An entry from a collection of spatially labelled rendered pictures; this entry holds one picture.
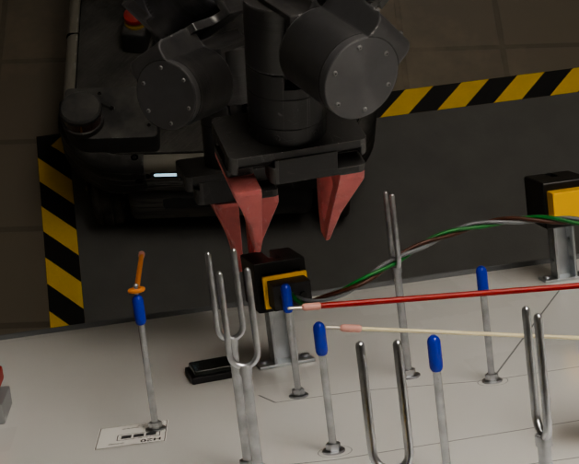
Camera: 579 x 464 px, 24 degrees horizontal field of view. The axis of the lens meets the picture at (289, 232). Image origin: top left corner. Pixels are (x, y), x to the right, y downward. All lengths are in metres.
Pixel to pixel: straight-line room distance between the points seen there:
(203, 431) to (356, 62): 0.28
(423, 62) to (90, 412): 1.75
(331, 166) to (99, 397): 0.27
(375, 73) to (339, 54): 0.03
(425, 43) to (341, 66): 1.87
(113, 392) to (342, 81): 0.36
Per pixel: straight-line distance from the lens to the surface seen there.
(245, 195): 0.96
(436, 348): 0.79
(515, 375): 1.00
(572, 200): 1.25
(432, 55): 2.70
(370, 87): 0.87
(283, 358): 1.11
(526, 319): 0.59
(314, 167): 0.96
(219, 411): 0.99
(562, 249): 1.32
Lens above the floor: 2.03
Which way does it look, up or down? 57 degrees down
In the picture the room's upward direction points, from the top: straight up
